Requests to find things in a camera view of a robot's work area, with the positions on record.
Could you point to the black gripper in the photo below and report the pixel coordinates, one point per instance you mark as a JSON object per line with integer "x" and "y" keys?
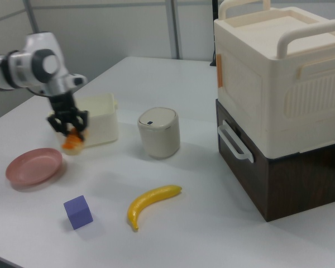
{"x": 64, "y": 111}

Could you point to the cream plastic storage box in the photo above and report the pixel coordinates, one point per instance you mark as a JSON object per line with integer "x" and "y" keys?
{"x": 284, "y": 75}

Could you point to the yellow toy banana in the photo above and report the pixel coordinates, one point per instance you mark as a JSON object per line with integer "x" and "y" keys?
{"x": 150, "y": 202}

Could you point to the purple foam cube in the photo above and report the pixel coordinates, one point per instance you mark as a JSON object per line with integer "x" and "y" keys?
{"x": 78, "y": 215}

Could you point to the beige small lidded bin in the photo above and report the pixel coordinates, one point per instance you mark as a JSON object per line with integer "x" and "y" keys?
{"x": 159, "y": 132}

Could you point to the pink plastic plate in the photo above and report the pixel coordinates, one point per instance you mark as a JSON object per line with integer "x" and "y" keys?
{"x": 33, "y": 169}

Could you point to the orange glazed toy bread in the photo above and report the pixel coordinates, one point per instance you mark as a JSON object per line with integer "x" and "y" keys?
{"x": 72, "y": 143}

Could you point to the dark brown wooden drawer box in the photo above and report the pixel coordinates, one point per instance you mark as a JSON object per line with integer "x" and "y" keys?
{"x": 284, "y": 184}

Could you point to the cream rectangular plastic basket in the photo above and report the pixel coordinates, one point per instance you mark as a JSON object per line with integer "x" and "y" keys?
{"x": 100, "y": 123}

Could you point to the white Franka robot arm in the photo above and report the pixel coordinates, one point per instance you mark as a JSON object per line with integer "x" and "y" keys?
{"x": 30, "y": 67}

